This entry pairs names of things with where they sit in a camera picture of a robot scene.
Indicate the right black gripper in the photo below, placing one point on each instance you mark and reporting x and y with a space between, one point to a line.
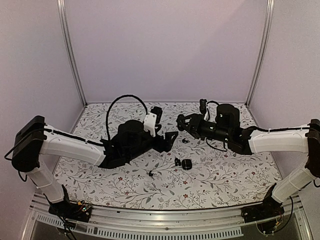
194 125

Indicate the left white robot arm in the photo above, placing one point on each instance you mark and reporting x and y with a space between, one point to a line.
38 138

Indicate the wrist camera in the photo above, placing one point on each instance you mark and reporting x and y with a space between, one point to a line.
151 122
203 108

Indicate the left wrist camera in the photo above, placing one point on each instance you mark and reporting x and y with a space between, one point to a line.
151 122

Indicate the small black earbud far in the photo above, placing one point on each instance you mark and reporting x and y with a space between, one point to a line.
185 140

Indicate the floral patterned table mat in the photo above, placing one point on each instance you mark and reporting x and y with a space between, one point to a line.
218 178

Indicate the aluminium frame post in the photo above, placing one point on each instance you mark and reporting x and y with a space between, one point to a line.
270 4
62 12

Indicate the right aluminium frame post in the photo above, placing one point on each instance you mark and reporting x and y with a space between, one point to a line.
270 4

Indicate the black earbud charging case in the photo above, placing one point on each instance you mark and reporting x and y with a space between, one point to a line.
186 164

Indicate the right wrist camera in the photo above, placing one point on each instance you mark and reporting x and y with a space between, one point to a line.
203 108

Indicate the front aluminium rail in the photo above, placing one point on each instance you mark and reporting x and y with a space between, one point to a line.
113 223

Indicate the left aluminium frame post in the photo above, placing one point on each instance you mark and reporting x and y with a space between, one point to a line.
62 12

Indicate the black ear hook earbud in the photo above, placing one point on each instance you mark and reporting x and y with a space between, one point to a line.
177 162

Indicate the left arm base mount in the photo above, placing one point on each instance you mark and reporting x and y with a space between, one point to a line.
78 211

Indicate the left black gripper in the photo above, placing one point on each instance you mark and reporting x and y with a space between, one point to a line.
160 147

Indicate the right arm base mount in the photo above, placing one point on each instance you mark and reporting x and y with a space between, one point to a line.
268 208

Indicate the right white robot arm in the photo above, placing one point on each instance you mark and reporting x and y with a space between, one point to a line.
247 141

